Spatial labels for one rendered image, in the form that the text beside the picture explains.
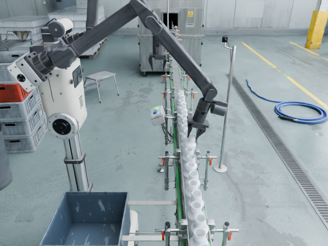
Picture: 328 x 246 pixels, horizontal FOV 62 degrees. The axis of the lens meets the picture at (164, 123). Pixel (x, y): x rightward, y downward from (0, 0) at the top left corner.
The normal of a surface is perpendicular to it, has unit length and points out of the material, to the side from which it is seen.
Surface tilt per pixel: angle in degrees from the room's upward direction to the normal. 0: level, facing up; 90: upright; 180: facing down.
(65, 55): 90
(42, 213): 0
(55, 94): 90
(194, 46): 90
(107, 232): 0
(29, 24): 91
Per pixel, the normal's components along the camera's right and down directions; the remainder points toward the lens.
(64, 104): 0.00, 0.62
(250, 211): 0.00, -0.89
